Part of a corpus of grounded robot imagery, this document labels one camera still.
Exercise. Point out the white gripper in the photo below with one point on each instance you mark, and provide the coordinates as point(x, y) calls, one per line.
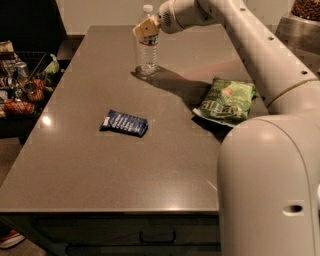
point(167, 17)

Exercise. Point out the green jalapeno chip bag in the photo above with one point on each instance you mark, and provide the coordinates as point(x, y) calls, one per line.
point(227, 102)

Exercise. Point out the blue snack bar wrapper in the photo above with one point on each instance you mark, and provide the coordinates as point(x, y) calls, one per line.
point(124, 123)

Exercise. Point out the grey cabinet drawer front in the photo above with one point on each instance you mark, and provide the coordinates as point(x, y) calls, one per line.
point(125, 230)

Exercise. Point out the clear plastic water bottle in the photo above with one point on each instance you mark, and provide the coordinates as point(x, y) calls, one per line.
point(147, 47)

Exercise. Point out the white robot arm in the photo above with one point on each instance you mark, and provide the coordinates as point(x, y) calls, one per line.
point(268, 167)

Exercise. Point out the brown patterned bowl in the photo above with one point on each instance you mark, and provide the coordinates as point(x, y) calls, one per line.
point(307, 9)

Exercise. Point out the black drawer handle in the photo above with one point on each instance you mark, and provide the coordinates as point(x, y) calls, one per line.
point(157, 237)

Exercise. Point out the black wire snack basket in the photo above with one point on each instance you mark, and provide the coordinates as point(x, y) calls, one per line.
point(27, 81)

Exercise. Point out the red and white shoe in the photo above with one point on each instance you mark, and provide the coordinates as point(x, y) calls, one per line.
point(11, 239)

